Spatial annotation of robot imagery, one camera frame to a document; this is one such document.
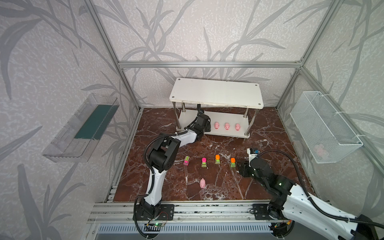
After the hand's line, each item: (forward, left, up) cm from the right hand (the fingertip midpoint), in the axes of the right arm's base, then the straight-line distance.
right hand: (239, 158), depth 81 cm
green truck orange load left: (+4, +11, -9) cm, 15 cm away
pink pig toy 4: (+24, -3, -3) cm, 24 cm away
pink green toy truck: (+2, +31, -8) cm, 32 cm away
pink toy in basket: (0, -38, +10) cm, 39 cm away
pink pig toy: (-11, +21, -9) cm, 25 cm away
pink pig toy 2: (+25, +11, -3) cm, 27 cm away
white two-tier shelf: (+18, +6, +22) cm, 29 cm away
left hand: (+30, +17, -1) cm, 34 cm away
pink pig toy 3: (+24, +4, -3) cm, 24 cm away
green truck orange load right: (+1, +2, -8) cm, 8 cm away
